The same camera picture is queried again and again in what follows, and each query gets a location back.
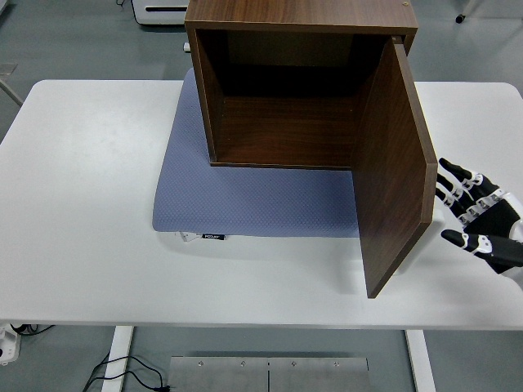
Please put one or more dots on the brown wooden cabinet door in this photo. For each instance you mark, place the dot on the brown wooden cabinet door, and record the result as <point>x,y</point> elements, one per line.
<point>392,183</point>

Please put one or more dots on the blue-grey textured mat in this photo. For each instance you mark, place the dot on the blue-grey textured mat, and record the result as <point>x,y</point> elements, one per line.
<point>245,200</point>

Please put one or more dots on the small white block behind cabinet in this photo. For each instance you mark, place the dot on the small white block behind cabinet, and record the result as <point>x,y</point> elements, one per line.
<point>186,47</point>

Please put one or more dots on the grey metal furniture leg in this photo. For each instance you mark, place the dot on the grey metal furniture leg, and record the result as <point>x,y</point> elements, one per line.
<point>12,94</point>

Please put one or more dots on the grey floor hatch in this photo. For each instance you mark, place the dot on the grey floor hatch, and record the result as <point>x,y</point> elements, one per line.
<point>7,68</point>

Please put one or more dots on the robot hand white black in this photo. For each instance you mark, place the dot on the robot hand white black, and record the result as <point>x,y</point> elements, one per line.
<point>498,216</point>

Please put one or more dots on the white power strip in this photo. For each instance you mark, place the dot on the white power strip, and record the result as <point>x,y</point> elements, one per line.
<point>8,343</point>

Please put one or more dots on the brown wooden cabinet body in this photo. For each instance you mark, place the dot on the brown wooden cabinet body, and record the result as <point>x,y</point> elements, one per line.
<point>286,130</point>

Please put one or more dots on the chair leg with black caster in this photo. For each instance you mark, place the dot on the chair leg with black caster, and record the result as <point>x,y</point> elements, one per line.
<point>461,18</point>

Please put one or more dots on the white appliance with slot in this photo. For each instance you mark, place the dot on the white appliance with slot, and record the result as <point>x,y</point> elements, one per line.
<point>163,16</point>

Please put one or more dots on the white mat care tag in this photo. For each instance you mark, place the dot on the white mat care tag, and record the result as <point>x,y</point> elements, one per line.
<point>189,237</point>

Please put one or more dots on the black mat label tag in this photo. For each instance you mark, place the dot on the black mat label tag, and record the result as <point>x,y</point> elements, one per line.
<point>213,236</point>

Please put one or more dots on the grey metal plate with screws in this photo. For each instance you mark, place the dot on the grey metal plate with screws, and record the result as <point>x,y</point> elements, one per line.
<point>318,375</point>
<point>216,375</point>

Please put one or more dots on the white table leg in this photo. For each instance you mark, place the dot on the white table leg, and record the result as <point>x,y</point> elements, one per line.
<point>118,355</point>
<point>421,359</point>

